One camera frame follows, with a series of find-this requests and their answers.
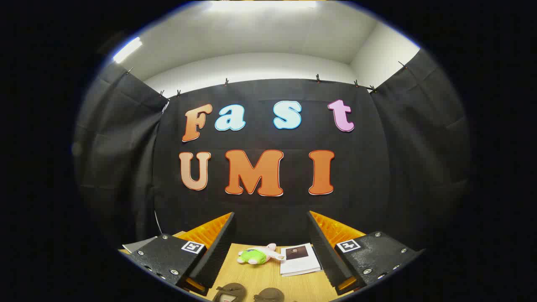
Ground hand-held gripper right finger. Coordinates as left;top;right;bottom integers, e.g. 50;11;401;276
306;211;425;296

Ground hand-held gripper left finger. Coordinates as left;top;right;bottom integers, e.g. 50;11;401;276
124;212;235;297

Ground brown shoe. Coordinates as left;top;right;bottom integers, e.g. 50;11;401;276
253;288;285;302
213;283;248;302

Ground grey fabric storage box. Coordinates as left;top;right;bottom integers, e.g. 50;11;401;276
122;236;159;254

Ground white book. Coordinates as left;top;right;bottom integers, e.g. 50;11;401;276
279;242;323;277

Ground green and pink plush toy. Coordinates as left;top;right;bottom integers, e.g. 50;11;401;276
237;243;286;266

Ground ceiling light strip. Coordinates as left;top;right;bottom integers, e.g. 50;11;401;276
112;37;142;64

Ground ceiling light panel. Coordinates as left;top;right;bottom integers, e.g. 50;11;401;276
208;0;317;11

